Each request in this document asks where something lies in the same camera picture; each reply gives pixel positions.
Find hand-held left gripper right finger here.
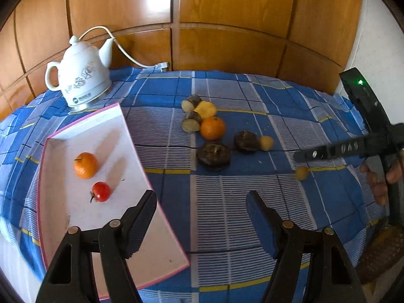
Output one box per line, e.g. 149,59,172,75
245,191,368,303

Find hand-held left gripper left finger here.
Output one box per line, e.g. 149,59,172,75
35,190,158,303

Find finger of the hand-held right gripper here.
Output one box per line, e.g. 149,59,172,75
293,138,371,165

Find white tray with pink rim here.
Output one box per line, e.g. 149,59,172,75
37,103,190,300

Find sugarcane piece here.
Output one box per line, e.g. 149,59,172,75
181,94,203,112
181,111,203,133

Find yellow fruit piece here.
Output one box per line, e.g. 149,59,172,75
193,101,217,118

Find person's right hand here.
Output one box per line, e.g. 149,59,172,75
361,148,404,206

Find blue checked cloth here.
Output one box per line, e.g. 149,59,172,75
0,66,395,303

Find red tomato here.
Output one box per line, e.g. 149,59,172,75
89,181,112,203

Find orange mandarin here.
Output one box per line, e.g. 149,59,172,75
74,152,99,180
200,116,227,141

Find brown patterned rug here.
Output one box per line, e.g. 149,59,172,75
357,218,404,285

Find white ceramic electric kettle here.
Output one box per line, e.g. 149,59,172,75
45,36,113,112

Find wooden panelled wardrobe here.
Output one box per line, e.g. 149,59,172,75
0,0,363,123

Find white kettle cable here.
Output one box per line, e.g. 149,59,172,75
77,26,162,68

